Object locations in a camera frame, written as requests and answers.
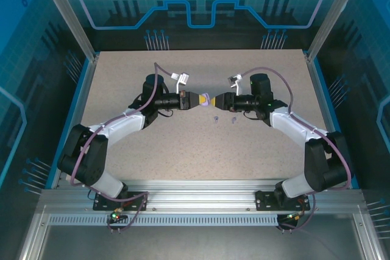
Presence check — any purple earbud charging case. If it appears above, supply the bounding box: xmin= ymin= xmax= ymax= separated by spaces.
xmin=200 ymin=91 xmax=213 ymax=107

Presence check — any right connector board with LEDs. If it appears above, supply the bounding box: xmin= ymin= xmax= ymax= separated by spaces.
xmin=278 ymin=211 xmax=305 ymax=223

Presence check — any connector board with leds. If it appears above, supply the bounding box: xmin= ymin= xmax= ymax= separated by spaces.
xmin=106 ymin=208 xmax=127 ymax=224
xmin=278 ymin=211 xmax=305 ymax=223

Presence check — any left connector board with LEDs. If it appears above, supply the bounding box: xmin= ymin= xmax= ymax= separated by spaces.
xmin=106 ymin=208 xmax=127 ymax=224

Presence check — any left aluminium table side rail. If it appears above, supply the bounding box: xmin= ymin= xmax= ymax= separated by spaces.
xmin=50 ymin=54 xmax=100 ymax=189

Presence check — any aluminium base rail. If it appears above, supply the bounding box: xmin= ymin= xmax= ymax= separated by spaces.
xmin=41 ymin=178 xmax=365 ymax=214

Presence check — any slotted grey cable duct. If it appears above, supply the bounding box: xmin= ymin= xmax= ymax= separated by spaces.
xmin=48 ymin=214 xmax=280 ymax=226

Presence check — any right aluminium frame post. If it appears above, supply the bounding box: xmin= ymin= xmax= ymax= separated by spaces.
xmin=305 ymin=0 xmax=369 ymax=61

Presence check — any aluminium frame post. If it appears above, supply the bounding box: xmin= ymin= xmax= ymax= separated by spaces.
xmin=33 ymin=0 xmax=100 ymax=61
xmin=305 ymin=0 xmax=369 ymax=61

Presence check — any left aluminium frame post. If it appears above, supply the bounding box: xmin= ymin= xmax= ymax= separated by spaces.
xmin=33 ymin=0 xmax=100 ymax=61

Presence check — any aluminium lower frame tray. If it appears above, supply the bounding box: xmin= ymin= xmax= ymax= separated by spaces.
xmin=18 ymin=205 xmax=385 ymax=260

